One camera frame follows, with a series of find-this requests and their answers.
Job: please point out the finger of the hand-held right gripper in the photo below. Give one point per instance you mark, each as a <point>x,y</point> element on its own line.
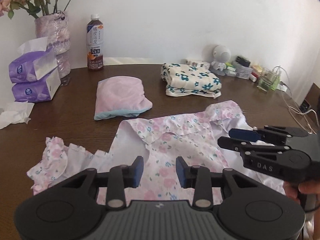
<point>243,135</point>
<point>232,143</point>

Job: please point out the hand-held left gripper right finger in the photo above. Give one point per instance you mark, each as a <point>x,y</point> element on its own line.
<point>181,172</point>

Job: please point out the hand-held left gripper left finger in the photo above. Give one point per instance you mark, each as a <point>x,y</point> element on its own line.
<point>137,172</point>

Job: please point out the pink floral dress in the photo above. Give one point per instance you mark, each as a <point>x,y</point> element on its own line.
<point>175,135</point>

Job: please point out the person's right hand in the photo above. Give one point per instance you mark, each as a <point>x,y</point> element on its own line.
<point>291,191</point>

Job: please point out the small black device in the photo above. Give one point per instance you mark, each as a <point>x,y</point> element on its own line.
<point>305,105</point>

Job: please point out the glass cup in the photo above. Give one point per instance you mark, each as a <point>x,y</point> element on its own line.
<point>266,83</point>

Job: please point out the small red white tube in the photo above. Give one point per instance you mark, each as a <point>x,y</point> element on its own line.
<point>253,77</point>

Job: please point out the green spray bottle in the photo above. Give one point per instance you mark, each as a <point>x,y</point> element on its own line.
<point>276,82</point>

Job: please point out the grey printed tin box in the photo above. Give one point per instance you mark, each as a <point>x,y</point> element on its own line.
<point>243,73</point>

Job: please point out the white charger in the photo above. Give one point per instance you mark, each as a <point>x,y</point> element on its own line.
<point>283,86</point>

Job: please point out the white tissue packet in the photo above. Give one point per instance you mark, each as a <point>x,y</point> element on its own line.
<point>230,73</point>

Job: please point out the green tissue packet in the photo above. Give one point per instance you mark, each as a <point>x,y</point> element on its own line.
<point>230,67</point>

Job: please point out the black charger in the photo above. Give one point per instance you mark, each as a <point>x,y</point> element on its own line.
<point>243,61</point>

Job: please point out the cream cloth with teal flowers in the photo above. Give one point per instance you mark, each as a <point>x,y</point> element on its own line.
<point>190,77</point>

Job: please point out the pink cloth with blue trim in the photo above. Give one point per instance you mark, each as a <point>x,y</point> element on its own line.
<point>120,95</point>

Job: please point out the white robot-shaped speaker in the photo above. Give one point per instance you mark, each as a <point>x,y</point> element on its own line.
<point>221,53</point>

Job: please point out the tea bottle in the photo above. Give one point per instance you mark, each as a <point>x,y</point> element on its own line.
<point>95,45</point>

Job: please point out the purple tissue pack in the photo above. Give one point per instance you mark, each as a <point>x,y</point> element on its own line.
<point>30,91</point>
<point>25,67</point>

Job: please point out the crumpled white tissue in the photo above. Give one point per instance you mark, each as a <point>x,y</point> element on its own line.
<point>15,115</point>

